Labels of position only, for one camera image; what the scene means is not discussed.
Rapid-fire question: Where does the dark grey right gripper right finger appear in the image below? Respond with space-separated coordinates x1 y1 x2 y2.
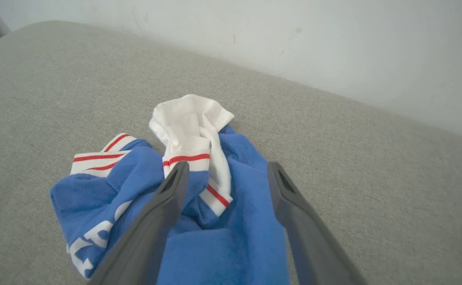
267 161 369 285

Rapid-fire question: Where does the grey fabric sofa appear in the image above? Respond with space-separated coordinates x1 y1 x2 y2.
0 21 462 285

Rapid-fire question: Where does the blue shirt with white striped trim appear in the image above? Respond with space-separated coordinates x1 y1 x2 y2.
49 94 291 285

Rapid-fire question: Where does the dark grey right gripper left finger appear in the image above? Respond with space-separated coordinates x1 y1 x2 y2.
87 161 190 285

